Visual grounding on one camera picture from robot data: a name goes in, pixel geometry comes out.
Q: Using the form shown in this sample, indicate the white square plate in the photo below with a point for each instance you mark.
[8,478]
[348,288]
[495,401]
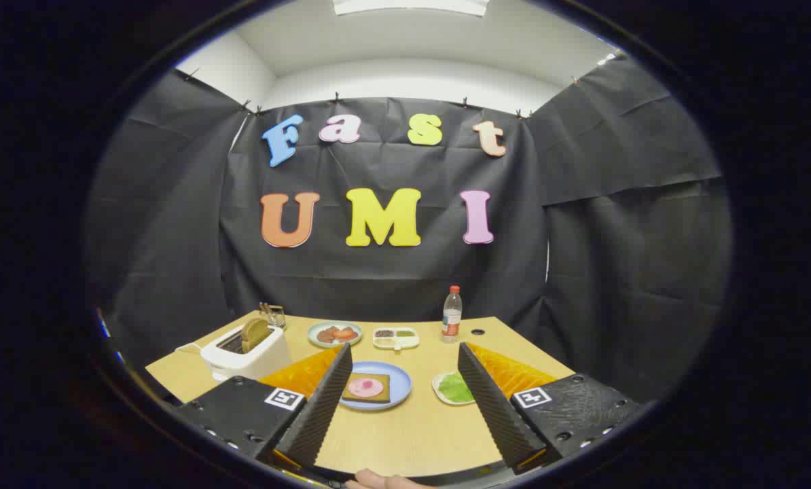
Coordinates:
[439,392]

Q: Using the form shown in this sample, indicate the white divided spice dish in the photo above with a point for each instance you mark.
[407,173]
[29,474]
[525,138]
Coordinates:
[395,337]

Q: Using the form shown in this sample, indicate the black backdrop cloth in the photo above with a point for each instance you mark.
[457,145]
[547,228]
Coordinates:
[378,285]

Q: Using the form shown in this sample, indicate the brown meat slices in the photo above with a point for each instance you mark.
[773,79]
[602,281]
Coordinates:
[325,335]

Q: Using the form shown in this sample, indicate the green lettuce leaf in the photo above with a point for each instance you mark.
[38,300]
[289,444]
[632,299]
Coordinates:
[454,387]

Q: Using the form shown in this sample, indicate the brown toast bread slice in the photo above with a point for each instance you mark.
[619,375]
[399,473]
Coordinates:
[255,333]

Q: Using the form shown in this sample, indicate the pale green round plate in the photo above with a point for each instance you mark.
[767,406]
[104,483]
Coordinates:
[316,341]

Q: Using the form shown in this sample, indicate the clear utensil holder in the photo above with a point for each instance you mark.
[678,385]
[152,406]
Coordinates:
[276,318]

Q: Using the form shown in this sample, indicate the brown wooden sticks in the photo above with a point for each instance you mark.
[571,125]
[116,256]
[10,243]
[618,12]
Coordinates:
[265,309]

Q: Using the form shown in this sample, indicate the white toaster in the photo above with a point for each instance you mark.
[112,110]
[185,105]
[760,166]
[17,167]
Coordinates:
[256,361]

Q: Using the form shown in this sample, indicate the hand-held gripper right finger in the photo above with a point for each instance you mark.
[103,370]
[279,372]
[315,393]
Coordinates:
[490,407]

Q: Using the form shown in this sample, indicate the red tomato slice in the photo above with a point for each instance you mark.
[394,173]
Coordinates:
[346,333]

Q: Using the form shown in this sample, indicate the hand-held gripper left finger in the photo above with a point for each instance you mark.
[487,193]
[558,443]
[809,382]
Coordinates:
[324,407]

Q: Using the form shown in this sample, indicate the blue round plate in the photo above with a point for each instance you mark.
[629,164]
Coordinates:
[399,384]

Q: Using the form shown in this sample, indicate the bread slice under ham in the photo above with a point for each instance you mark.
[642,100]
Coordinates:
[350,395]

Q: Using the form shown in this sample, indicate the clear bottle with red cap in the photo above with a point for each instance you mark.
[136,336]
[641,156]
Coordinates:
[452,319]

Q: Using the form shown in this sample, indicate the pink ham slice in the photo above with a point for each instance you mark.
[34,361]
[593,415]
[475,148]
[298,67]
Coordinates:
[366,388]

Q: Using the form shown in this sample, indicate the ceiling light panel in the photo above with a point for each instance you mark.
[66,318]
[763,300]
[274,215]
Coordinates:
[412,5]

